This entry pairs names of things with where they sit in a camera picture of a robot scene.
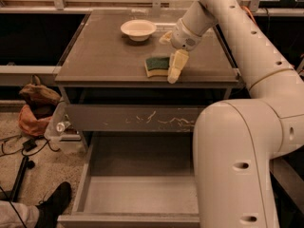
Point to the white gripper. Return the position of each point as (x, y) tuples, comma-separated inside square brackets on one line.
[(184, 38)]

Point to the green and yellow sponge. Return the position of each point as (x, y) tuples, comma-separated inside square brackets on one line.
[(156, 66)]

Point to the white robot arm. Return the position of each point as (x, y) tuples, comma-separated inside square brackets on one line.
[(235, 140)]

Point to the grey drawer cabinet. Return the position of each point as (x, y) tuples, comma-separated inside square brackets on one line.
[(105, 67)]

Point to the scratched grey top drawer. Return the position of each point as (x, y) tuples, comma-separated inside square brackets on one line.
[(133, 118)]

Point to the open grey middle drawer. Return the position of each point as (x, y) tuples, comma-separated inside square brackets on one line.
[(136, 181)]

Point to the white bowl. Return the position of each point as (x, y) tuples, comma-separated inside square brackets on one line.
[(138, 30)]

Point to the clear plastic bin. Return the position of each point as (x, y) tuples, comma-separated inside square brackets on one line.
[(61, 132)]

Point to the brown and orange cloth bags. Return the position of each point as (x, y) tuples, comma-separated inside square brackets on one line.
[(37, 112)]

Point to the black power adapter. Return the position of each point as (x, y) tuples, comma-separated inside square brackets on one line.
[(29, 145)]

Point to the black tripod leg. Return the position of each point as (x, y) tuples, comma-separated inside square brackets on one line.
[(26, 164)]

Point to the black shoe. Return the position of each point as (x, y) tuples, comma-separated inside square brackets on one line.
[(54, 206)]

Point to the white trouser leg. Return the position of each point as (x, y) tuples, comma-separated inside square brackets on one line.
[(18, 215)]

